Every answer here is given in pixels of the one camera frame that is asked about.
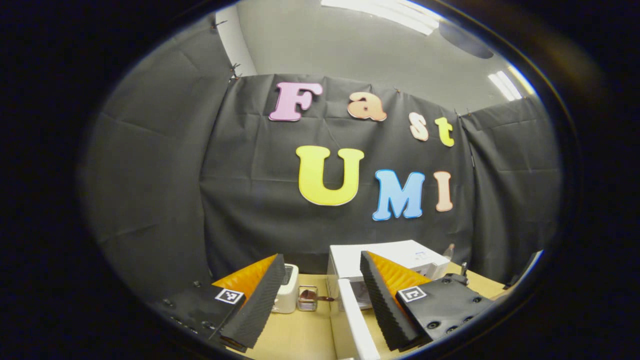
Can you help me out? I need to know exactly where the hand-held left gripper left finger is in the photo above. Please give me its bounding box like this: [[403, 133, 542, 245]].
[[155, 253, 287, 351]]

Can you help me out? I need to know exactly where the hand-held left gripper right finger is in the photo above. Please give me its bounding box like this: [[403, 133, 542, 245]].
[[360, 251, 496, 352]]

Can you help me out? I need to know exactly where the white microwave oven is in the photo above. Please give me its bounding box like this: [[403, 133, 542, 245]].
[[327, 240, 451, 360]]

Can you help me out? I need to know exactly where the white toaster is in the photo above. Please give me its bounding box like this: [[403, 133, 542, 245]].
[[271, 263, 300, 314]]

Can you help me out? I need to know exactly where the small glass container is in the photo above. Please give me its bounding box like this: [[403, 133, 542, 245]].
[[298, 285, 335, 312]]

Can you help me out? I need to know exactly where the black backdrop cloth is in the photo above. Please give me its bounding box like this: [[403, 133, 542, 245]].
[[80, 15, 563, 303]]

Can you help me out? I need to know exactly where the small ceiling light panel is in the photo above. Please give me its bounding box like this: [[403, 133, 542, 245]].
[[487, 65, 536, 102]]

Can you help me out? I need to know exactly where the large ceiling light panel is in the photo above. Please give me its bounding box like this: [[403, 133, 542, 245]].
[[320, 0, 443, 36]]

